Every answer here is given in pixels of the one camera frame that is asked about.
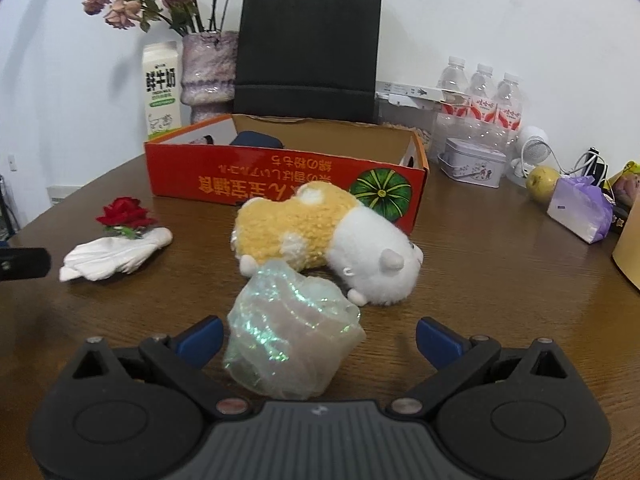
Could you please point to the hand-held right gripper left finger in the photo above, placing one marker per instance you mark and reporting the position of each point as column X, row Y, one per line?
column 202, row 342

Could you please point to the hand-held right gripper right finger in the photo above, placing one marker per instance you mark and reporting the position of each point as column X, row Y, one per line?
column 437, row 342

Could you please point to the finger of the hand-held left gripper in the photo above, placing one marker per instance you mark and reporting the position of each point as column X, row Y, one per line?
column 25, row 262

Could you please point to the iridescent clear plastic bag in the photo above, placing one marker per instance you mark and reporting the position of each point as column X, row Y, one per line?
column 290, row 330

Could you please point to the orange cardboard box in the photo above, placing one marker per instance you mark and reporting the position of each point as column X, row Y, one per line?
column 225, row 175

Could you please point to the red artificial rose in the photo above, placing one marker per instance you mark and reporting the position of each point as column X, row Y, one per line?
column 125, row 210

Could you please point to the orange white hamster plush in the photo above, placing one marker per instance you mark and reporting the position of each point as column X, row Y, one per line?
column 310, row 225

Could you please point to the pale rectangular tin box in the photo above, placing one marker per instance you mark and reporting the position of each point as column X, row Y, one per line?
column 475, row 167

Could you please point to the purple gift bag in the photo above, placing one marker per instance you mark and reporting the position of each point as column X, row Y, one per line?
column 575, row 210

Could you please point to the yellow-green apple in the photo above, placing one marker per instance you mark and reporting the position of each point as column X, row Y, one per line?
column 542, row 180

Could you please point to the dark blue pouch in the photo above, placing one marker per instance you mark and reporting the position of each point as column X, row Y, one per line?
column 255, row 139

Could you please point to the beige paper container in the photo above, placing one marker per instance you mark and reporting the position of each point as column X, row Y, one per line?
column 631, row 255

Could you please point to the small white desk fan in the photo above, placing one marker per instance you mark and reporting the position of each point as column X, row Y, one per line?
column 535, row 152

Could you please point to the white green milk carton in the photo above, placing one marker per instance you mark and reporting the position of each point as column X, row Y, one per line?
column 161, row 90

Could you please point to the clear plastic seed jar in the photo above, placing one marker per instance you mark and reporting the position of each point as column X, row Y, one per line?
column 400, row 120

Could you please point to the black charger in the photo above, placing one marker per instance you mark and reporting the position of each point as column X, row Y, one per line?
column 596, row 160

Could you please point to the clear water bottle red label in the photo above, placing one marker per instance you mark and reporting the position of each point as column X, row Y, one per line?
column 481, row 95
column 509, row 105
column 452, row 80

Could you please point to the yellow snack packet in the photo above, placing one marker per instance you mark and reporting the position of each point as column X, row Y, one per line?
column 627, row 180

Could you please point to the white glove carton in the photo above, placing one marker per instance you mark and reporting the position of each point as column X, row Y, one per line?
column 410, row 92

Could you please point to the mottled purple ceramic vase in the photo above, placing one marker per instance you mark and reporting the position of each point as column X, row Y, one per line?
column 207, row 70

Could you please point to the black paper shopping bag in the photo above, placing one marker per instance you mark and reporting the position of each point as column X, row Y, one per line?
column 305, row 50

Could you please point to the white wall unit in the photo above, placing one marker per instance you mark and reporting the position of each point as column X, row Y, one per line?
column 65, row 194

